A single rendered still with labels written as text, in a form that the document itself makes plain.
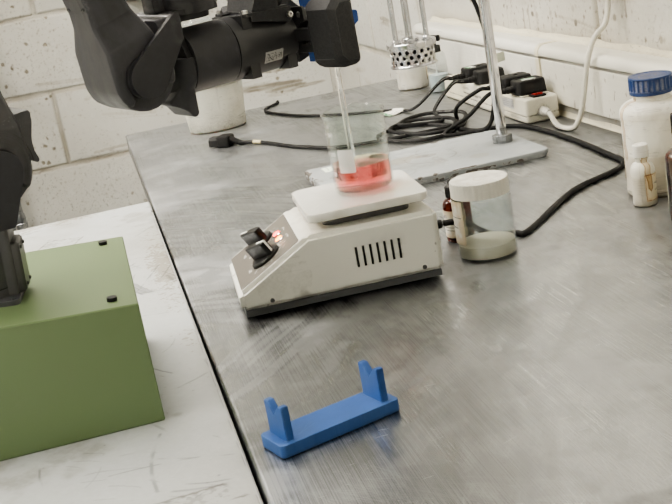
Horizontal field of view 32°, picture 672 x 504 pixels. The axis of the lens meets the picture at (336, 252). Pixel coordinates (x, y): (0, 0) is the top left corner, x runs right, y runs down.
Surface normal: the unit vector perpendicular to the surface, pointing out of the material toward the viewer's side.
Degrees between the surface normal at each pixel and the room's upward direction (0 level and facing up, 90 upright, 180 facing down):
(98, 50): 95
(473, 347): 0
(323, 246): 90
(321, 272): 90
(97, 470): 0
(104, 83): 95
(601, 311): 0
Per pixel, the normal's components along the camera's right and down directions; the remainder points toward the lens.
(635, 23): -0.96, 0.22
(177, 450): -0.17, -0.95
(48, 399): 0.22, 0.23
